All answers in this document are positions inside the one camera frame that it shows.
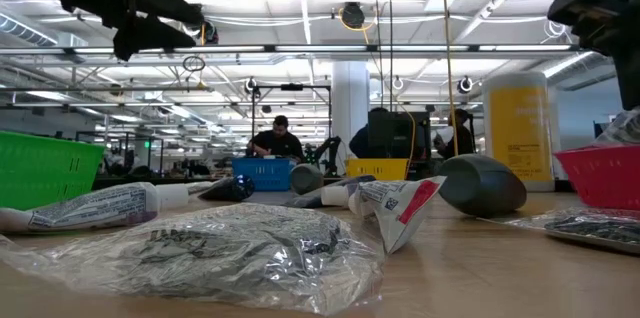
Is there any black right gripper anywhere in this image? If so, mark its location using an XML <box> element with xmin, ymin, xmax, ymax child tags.
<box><xmin>547</xmin><ymin>0</ymin><xmax>640</xmax><ymax>112</ymax></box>

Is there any black item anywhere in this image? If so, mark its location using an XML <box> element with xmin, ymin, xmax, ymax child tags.
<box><xmin>593</xmin><ymin>107</ymin><xmax>640</xmax><ymax>148</ymax></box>
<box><xmin>185</xmin><ymin>180</ymin><xmax>217</xmax><ymax>195</ymax></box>
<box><xmin>0</xmin><ymin>202</ymin><xmax>386</xmax><ymax>317</ymax></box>
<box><xmin>482</xmin><ymin>206</ymin><xmax>640</xmax><ymax>255</ymax></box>

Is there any dark grey bottle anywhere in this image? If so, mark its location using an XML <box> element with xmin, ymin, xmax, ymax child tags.
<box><xmin>435</xmin><ymin>153</ymin><xmax>528</xmax><ymax>218</ymax></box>

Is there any white toothpaste tube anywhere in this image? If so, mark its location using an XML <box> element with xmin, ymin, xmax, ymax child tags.
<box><xmin>0</xmin><ymin>181</ymin><xmax>191</xmax><ymax>235</ymax></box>
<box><xmin>319</xmin><ymin>175</ymin><xmax>448</xmax><ymax>255</ymax></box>

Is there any black computer mouse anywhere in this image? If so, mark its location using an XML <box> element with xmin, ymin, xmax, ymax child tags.
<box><xmin>289</xmin><ymin>163</ymin><xmax>325</xmax><ymax>196</ymax></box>

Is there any red plastic basket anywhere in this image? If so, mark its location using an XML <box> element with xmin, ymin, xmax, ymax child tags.
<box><xmin>553</xmin><ymin>143</ymin><xmax>640</xmax><ymax>211</ymax></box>

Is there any white canister with yellow label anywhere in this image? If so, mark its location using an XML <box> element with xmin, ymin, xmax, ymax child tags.
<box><xmin>482</xmin><ymin>71</ymin><xmax>561</xmax><ymax>193</ymax></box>

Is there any long LED light bar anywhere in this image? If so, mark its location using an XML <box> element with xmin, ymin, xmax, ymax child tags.
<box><xmin>0</xmin><ymin>43</ymin><xmax>581</xmax><ymax>55</ymax></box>

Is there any person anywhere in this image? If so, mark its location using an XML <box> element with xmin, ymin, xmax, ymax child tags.
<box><xmin>432</xmin><ymin>108</ymin><xmax>476</xmax><ymax>161</ymax></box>
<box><xmin>246</xmin><ymin>114</ymin><xmax>305</xmax><ymax>162</ymax></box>
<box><xmin>348</xmin><ymin>106</ymin><xmax>391</xmax><ymax>159</ymax></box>

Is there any green plastic basket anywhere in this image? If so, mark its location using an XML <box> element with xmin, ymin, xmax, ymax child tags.
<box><xmin>0</xmin><ymin>130</ymin><xmax>107</xmax><ymax>212</ymax></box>

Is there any blue plastic basket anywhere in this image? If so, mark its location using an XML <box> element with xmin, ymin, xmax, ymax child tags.
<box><xmin>231</xmin><ymin>156</ymin><xmax>297</xmax><ymax>193</ymax></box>

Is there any white building column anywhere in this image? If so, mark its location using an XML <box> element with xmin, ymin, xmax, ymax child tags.
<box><xmin>331</xmin><ymin>61</ymin><xmax>371</xmax><ymax>162</ymax></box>

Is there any yellow plastic basket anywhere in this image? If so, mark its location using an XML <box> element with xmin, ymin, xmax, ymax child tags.
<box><xmin>345</xmin><ymin>157</ymin><xmax>410</xmax><ymax>182</ymax></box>

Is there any hanging black cable loop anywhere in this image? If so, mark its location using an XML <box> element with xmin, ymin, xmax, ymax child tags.
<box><xmin>182</xmin><ymin>55</ymin><xmax>206</xmax><ymax>73</ymax></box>

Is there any black background frame stand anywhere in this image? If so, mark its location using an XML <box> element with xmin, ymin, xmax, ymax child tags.
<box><xmin>251</xmin><ymin>83</ymin><xmax>333</xmax><ymax>159</ymax></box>

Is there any long yellow cable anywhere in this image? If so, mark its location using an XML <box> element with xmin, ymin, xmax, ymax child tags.
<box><xmin>441</xmin><ymin>0</ymin><xmax>460</xmax><ymax>158</ymax></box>

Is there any black reel with yellow cable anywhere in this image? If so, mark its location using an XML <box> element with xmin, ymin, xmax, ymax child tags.
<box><xmin>337</xmin><ymin>1</ymin><xmax>376</xmax><ymax>32</ymax></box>

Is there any thin black cable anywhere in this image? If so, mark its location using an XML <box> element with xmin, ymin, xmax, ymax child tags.
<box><xmin>374</xmin><ymin>0</ymin><xmax>383</xmax><ymax>109</ymax></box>
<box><xmin>387</xmin><ymin>0</ymin><xmax>395</xmax><ymax>112</ymax></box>

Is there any curved yellow cable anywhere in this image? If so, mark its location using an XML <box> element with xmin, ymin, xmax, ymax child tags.
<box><xmin>394</xmin><ymin>97</ymin><xmax>417</xmax><ymax>179</ymax></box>

